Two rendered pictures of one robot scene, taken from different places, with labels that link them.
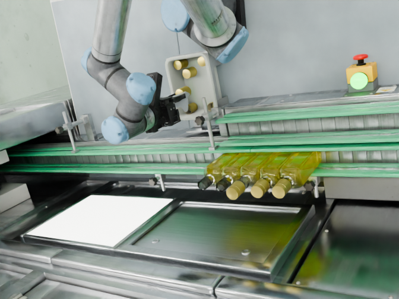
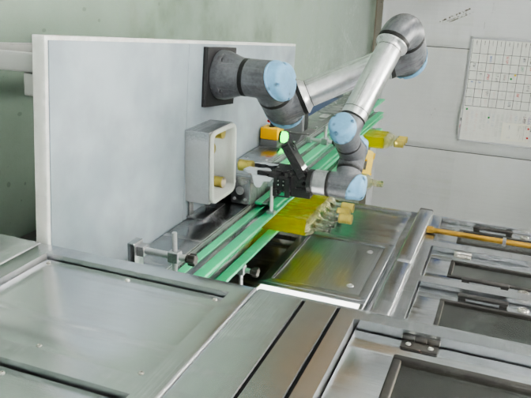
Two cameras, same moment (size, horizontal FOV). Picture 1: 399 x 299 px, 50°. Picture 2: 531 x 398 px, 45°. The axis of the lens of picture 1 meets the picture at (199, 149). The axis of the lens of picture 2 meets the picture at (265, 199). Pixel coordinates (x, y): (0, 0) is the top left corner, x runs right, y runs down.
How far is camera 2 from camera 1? 259 cm
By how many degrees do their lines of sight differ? 97
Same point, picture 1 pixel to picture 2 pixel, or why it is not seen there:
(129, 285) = (405, 298)
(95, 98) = (91, 220)
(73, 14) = (84, 69)
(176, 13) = (290, 84)
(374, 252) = (355, 230)
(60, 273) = not seen: hidden behind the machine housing
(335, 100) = not seen: hidden behind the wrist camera
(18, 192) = not seen: outside the picture
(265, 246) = (362, 246)
